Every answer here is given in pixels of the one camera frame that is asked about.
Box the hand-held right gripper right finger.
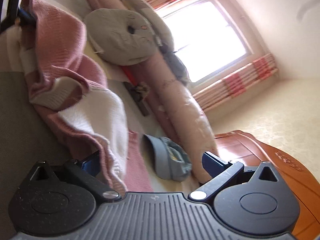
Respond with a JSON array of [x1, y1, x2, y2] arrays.
[[189, 151, 284, 202]]

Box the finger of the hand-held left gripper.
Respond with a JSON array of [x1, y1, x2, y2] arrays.
[[17, 7, 37, 27]]

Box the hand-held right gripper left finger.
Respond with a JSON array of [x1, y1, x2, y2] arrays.
[[21, 151, 121, 202]]

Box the pink and white knit sweater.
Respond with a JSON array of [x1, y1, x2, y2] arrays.
[[19, 0, 154, 195]]

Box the grey-green folded clothes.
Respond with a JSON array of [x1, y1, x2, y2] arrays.
[[164, 51, 192, 87]]

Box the blue baseball cap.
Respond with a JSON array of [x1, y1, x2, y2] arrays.
[[142, 134, 193, 182]]

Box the pink folded quilt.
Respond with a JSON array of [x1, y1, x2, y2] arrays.
[[75, 0, 215, 183]]

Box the black flat device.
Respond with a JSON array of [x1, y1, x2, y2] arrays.
[[122, 81, 150, 117]]

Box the wooden headboard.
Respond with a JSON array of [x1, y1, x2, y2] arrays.
[[214, 130, 320, 240]]

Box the grey cat face cushion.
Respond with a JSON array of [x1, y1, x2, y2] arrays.
[[84, 8, 159, 67]]

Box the brown floral scrunchie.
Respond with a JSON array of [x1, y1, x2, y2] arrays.
[[134, 82, 150, 94]]

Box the red stick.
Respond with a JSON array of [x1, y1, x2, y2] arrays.
[[121, 65, 139, 84]]

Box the window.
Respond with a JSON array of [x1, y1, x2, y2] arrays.
[[160, 0, 254, 84]]

